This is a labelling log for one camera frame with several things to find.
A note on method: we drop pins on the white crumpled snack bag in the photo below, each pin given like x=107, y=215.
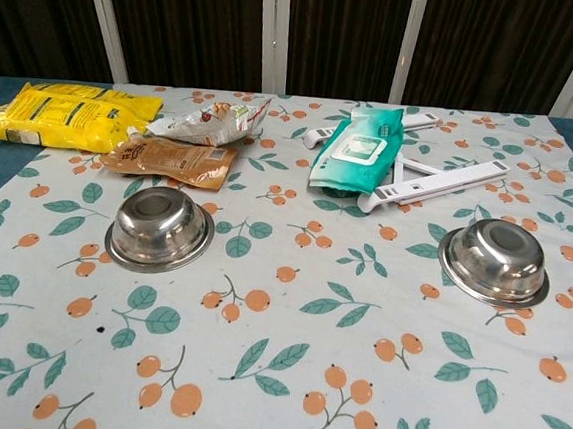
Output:
x=204, y=122

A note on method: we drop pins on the brown spouted sauce pouch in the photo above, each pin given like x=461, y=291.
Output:
x=171, y=159

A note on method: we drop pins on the teal wet wipes pack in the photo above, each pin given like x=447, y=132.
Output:
x=357, y=150

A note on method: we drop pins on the white folding laptop stand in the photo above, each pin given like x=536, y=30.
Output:
x=450, y=181

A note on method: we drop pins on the yellow food bag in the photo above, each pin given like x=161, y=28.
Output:
x=58, y=124
x=101, y=95

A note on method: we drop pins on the floral tablecloth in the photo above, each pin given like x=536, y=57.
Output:
x=274, y=354

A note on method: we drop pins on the steel bowl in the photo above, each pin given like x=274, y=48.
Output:
x=494, y=260
x=160, y=228

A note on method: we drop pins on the dark folding screen white frames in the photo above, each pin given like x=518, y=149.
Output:
x=193, y=20

